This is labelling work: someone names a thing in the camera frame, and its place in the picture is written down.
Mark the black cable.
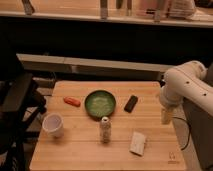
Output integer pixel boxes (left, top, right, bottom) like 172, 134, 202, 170
173, 116, 192, 151

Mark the white paper cup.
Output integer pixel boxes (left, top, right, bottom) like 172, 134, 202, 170
42, 114, 64, 138

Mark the black rectangular block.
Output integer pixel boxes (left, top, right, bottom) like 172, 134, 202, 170
124, 95, 138, 113

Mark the green round plate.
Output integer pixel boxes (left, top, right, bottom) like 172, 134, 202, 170
84, 90, 116, 118

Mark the small clear spice bottle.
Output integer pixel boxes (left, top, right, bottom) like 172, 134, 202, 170
100, 117, 111, 143

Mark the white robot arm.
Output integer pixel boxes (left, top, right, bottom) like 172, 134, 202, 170
159, 61, 213, 124

